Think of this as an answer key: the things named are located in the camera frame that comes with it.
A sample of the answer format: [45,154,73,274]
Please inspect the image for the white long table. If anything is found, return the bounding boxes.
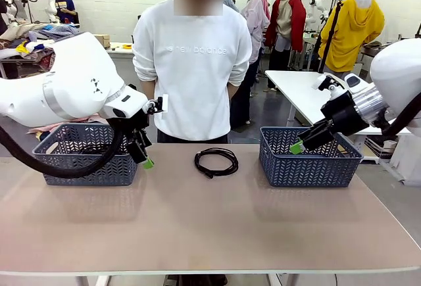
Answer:
[107,41,134,59]

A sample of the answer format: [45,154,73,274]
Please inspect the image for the mannequin in red jacket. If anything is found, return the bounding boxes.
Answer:
[264,0,307,70]

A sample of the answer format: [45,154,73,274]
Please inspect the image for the mannequin in yellow hoodie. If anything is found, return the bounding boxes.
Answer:
[318,0,385,73]

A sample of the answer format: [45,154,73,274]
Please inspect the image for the black arm hose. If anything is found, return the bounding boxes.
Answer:
[0,124,124,179]
[374,101,421,139]

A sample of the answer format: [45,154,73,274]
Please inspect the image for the person in blue shirt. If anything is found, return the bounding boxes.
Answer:
[52,0,78,24]

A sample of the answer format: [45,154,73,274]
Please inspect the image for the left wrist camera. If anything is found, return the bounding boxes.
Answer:
[146,93,169,115]

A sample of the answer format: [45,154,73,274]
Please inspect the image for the red checkered cloth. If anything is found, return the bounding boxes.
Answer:
[28,114,109,135]

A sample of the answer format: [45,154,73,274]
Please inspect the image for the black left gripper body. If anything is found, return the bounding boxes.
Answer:
[110,110,151,142]

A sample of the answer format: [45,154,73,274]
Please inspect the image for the person in white sweater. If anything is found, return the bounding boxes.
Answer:
[132,0,253,145]

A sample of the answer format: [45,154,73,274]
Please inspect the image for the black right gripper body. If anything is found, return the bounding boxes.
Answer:
[320,91,369,135]

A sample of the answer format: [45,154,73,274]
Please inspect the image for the black right arm hose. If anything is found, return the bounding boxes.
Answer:
[374,101,421,139]

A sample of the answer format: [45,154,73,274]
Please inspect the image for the pile of mixed cloths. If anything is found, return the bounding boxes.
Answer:
[0,22,82,70]

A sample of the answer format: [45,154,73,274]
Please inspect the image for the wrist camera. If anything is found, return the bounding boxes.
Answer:
[316,74,346,100]
[146,93,169,115]

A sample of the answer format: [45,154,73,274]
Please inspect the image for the white side table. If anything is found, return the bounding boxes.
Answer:
[265,70,412,181]

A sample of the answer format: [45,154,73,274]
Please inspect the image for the cardboard box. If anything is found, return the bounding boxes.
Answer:
[94,34,111,49]

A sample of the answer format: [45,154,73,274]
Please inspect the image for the white humanoid robot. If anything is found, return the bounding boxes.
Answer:
[307,0,339,29]

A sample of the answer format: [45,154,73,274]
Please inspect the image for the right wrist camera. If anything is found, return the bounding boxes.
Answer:
[316,74,346,100]

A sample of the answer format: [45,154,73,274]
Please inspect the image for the black stand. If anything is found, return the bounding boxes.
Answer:
[317,0,345,74]

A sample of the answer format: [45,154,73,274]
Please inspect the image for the white table leg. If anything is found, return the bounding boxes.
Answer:
[75,275,109,286]
[268,273,290,286]

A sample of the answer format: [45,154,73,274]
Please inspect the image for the black left arm hose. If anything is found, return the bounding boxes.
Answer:
[0,124,124,179]

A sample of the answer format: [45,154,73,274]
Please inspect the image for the grey plastic lattice basket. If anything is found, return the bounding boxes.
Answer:
[259,126,364,188]
[32,123,139,187]

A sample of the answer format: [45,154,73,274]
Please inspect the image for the figure in pink shirt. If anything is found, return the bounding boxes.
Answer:
[239,0,268,129]

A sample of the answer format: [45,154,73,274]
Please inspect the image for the small white robot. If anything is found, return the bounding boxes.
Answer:
[0,0,17,20]

